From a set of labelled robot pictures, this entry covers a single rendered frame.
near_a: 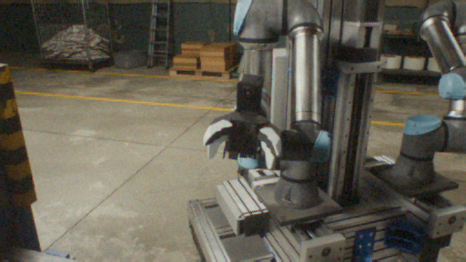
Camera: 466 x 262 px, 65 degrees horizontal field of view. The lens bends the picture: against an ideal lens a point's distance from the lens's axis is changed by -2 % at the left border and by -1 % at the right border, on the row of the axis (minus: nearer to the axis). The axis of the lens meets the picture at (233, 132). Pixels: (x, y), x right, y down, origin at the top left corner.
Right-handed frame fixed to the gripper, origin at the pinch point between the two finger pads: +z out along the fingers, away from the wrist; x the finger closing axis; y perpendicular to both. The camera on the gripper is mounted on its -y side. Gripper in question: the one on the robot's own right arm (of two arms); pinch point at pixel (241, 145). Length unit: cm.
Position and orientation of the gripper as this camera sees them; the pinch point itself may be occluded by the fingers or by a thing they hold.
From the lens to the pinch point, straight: 57.9
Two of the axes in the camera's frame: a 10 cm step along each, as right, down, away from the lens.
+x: -9.8, -1.7, 0.6
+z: -1.2, 3.5, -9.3
